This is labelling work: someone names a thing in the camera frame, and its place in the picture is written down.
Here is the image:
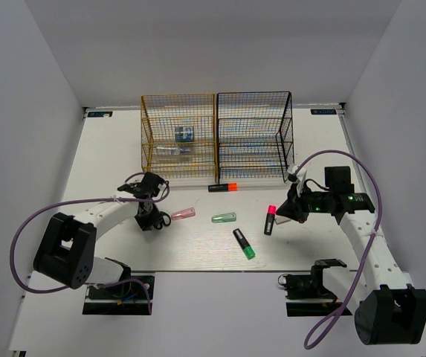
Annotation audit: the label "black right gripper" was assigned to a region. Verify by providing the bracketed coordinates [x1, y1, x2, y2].
[276, 180, 333, 223]

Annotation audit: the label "black handled scissors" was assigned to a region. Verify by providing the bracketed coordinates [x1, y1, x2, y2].
[152, 211, 172, 231]

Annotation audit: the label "pink cap black highlighter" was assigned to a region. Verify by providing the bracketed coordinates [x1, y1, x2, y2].
[264, 205, 277, 236]

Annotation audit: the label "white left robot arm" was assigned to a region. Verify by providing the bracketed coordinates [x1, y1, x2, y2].
[33, 172, 171, 297]

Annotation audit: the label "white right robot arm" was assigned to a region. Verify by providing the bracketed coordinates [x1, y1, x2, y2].
[276, 166, 426, 345]

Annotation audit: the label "white eraser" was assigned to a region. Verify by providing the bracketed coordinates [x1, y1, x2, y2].
[274, 216, 291, 225]

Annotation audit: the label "pink transparent correction tape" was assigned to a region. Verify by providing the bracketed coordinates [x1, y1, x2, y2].
[171, 208, 196, 221]

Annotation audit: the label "green transparent correction tape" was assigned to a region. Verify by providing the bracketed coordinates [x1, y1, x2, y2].
[211, 212, 236, 223]

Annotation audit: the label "green cap black highlighter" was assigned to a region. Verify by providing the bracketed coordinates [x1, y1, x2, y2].
[233, 228, 256, 260]

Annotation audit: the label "orange cap black highlighter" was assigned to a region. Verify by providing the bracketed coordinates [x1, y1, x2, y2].
[207, 183, 238, 193]

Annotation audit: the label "blue white small box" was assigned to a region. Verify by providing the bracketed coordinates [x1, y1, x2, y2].
[174, 126, 195, 143]

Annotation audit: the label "right blue table label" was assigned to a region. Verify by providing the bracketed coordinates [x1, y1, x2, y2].
[310, 109, 337, 115]

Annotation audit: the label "blue table label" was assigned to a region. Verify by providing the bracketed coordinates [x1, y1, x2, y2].
[87, 111, 113, 118]
[310, 109, 337, 115]

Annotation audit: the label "left blue table label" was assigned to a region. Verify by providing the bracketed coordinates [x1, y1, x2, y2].
[87, 111, 113, 118]

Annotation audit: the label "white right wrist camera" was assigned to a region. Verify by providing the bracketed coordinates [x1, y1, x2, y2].
[287, 165, 307, 197]

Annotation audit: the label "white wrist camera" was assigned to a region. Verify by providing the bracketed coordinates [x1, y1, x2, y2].
[287, 165, 307, 197]
[117, 181, 140, 192]

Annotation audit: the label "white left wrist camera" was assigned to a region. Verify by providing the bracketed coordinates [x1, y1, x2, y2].
[117, 181, 140, 192]

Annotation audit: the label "black wire basket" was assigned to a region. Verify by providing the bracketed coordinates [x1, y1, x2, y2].
[216, 91, 294, 181]

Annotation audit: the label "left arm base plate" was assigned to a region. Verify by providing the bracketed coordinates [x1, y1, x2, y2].
[83, 275, 155, 316]

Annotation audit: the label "yellow wire basket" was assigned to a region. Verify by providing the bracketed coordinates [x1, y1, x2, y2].
[141, 93, 218, 181]

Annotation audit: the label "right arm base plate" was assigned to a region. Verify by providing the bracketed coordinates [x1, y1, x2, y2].
[277, 274, 342, 318]

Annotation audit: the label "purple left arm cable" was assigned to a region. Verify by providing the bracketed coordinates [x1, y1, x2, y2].
[10, 181, 171, 315]

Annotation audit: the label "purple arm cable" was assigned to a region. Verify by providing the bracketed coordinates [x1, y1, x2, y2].
[294, 149, 384, 350]
[10, 181, 171, 315]

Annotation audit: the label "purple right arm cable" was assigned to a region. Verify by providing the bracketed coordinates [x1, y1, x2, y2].
[294, 149, 384, 350]

